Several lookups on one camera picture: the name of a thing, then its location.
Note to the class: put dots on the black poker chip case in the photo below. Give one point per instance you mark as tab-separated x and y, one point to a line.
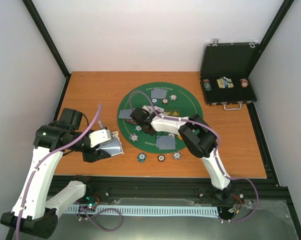
232	60

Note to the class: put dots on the green blue poker chip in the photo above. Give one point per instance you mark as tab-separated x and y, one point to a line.
138	128

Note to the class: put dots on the blue playing card box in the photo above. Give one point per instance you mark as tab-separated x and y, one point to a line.
121	151

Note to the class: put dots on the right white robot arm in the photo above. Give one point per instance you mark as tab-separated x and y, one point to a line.
200	140

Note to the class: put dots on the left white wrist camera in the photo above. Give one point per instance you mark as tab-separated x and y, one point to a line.
101	136

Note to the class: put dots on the light blue cable duct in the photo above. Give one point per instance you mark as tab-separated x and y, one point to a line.
156	211

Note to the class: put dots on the purple white chip stack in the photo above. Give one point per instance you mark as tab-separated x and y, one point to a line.
177	155

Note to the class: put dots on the blue backed playing card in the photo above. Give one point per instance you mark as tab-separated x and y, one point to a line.
123	115

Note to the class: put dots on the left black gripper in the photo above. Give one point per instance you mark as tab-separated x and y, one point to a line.
94	155

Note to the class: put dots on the grey card deck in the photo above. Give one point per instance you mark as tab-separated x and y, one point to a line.
108	150

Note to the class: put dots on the wrapped card deck in case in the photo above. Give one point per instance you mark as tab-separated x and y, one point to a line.
225	83

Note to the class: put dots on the round green poker mat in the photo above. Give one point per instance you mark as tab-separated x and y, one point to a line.
160	143

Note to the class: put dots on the face up heart card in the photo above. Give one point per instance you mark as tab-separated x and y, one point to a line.
158	110
148	109

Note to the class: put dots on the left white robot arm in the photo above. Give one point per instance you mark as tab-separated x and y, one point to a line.
33	214

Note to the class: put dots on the green blue chip stack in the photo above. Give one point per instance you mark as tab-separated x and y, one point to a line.
141	157

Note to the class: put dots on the red playing card box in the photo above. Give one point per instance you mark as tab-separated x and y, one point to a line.
115	136

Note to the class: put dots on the triangular red dealer button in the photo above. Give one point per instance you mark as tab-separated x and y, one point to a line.
131	121

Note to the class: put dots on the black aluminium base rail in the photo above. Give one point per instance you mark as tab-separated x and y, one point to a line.
199	190

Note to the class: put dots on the red brown chip stack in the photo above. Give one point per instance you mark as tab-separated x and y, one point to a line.
161	158

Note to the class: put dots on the red chips in case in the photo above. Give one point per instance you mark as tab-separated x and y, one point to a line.
244	82

